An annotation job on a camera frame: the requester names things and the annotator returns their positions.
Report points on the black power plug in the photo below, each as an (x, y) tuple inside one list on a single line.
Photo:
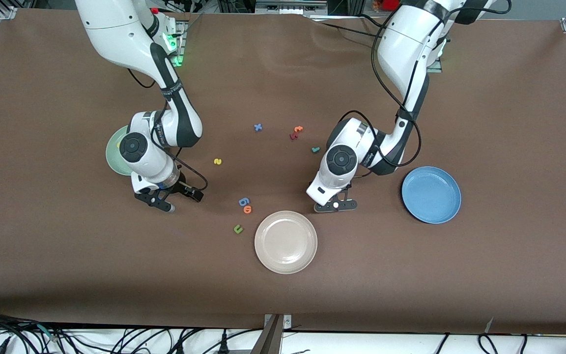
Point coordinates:
[(223, 344)]

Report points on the blue plate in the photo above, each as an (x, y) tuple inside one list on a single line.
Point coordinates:
[(431, 195)]

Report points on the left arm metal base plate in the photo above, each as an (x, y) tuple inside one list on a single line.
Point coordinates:
[(436, 68)]

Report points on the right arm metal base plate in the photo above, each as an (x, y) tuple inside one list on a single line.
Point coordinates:
[(183, 39)]

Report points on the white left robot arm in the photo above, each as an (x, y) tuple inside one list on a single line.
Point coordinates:
[(406, 44)]

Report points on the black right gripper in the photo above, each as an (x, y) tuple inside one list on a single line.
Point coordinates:
[(183, 189)]

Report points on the beige plate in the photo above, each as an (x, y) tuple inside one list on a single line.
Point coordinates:
[(286, 242)]

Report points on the green plate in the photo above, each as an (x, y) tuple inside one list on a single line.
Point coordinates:
[(115, 160)]

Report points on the aluminium profile post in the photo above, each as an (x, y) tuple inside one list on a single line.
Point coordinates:
[(270, 339)]

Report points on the red box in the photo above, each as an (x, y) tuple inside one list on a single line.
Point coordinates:
[(390, 5)]

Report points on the green letter u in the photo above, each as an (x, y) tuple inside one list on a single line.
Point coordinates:
[(238, 230)]

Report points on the brown table cover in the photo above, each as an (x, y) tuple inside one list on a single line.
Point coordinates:
[(361, 285)]

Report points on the grey metal device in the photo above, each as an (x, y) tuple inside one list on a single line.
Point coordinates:
[(290, 7)]

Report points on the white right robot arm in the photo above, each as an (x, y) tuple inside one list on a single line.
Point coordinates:
[(116, 29)]

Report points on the blue letter g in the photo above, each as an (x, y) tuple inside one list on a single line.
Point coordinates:
[(243, 201)]

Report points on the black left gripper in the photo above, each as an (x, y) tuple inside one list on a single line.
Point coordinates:
[(349, 186)]

